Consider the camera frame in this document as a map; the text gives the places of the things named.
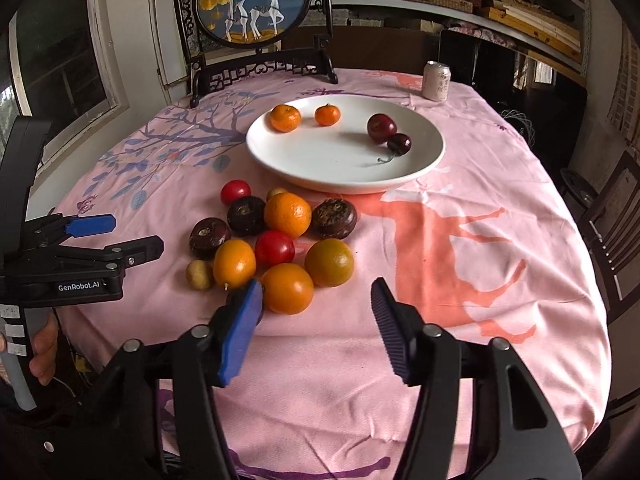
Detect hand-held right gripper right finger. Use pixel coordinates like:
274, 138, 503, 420
370, 277, 583, 480

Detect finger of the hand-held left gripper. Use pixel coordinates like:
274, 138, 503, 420
60, 235, 165, 274
22, 212, 117, 250

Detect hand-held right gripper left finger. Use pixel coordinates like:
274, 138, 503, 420
85, 279, 266, 480

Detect dark brown water chestnut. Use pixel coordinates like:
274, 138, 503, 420
227, 196, 267, 237
189, 217, 232, 260
311, 198, 358, 240

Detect red cherry tomato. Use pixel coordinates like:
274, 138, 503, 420
220, 180, 252, 206
254, 230, 296, 268

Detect greenish orange mandarin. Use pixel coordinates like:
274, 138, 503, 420
304, 238, 355, 288

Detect white round plate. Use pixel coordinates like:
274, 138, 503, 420
246, 94, 446, 195

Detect person's left hand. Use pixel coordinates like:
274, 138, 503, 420
27, 310, 61, 386

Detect pink printed tablecloth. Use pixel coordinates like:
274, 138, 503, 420
22, 67, 613, 480

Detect white framed window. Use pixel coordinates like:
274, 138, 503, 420
7, 0, 133, 171

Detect dark red plum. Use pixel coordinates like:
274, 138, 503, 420
378, 133, 413, 164
367, 113, 398, 143

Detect large orange mandarin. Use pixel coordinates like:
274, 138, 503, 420
270, 104, 302, 134

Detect small orange mandarin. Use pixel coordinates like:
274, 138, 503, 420
314, 104, 341, 127

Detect dark round plate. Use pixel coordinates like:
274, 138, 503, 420
557, 167, 598, 211

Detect dark wooden slatted chair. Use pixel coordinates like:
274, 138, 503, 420
575, 150, 640, 321

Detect pale drink can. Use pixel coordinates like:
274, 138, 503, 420
421, 60, 452, 103

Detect round deer painting table screen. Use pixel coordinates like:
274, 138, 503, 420
170, 0, 340, 108

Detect wire mesh cover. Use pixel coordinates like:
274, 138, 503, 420
500, 107, 538, 148

